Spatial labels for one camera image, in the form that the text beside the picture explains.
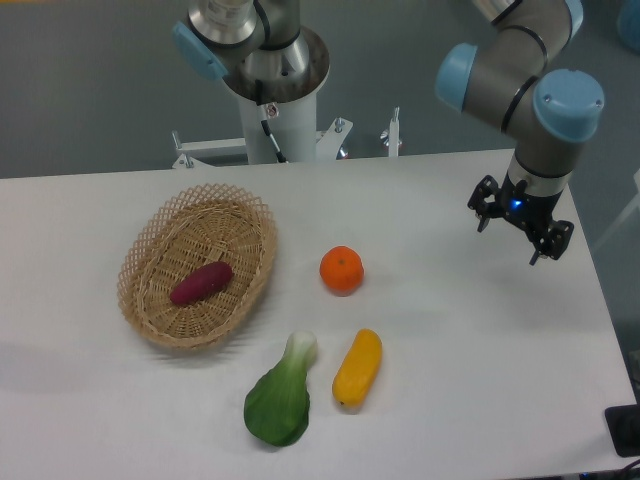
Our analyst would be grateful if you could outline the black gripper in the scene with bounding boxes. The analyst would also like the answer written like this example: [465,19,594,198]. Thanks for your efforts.
[467,170,574,265]

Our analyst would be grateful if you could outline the purple sweet potato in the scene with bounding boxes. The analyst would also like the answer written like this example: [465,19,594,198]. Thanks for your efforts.
[169,261,233,305]

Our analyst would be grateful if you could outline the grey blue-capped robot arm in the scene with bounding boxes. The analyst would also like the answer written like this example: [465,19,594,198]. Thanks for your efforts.
[172,1,605,259]

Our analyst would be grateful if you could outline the woven wicker basket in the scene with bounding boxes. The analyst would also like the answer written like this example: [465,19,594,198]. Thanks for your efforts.
[117,184,277,350]

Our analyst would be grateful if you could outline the orange mandarin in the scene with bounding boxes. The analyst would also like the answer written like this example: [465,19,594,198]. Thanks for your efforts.
[319,245,365,295]

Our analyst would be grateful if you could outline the black device at table edge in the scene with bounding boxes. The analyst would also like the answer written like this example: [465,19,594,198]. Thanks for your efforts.
[604,404,639,458]

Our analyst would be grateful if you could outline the yellow mango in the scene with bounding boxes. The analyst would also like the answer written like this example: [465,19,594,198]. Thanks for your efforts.
[332,329,383,410]

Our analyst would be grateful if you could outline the green bok choy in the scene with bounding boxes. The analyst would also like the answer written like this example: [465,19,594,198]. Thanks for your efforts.
[243,331,318,447]

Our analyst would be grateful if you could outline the black cable on pedestal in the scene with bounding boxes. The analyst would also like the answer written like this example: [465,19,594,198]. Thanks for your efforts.
[254,79,290,164]

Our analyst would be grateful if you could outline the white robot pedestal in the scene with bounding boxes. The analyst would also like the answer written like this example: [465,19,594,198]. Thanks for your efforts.
[224,27,330,165]

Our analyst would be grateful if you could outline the white base bracket frame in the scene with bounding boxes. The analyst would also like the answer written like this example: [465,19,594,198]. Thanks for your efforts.
[171,106,403,169]

